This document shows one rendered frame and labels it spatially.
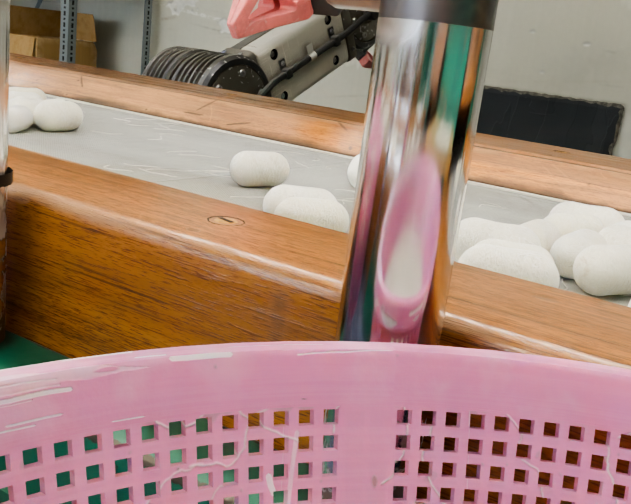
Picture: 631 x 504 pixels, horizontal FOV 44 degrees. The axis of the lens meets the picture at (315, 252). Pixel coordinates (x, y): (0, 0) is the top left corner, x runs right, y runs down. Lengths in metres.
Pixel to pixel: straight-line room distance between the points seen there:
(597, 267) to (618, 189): 0.24
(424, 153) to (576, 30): 2.36
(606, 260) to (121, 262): 0.18
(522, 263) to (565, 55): 2.24
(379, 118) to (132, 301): 0.11
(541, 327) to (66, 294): 0.15
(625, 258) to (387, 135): 0.18
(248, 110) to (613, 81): 1.89
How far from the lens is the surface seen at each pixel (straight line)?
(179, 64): 1.02
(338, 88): 2.78
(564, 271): 0.33
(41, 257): 0.27
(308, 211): 0.32
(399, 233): 0.16
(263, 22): 0.64
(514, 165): 0.56
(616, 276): 0.32
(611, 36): 2.49
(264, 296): 0.21
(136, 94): 0.75
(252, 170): 0.43
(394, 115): 0.15
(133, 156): 0.50
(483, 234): 0.32
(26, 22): 3.36
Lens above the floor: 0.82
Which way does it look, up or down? 15 degrees down
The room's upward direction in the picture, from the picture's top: 7 degrees clockwise
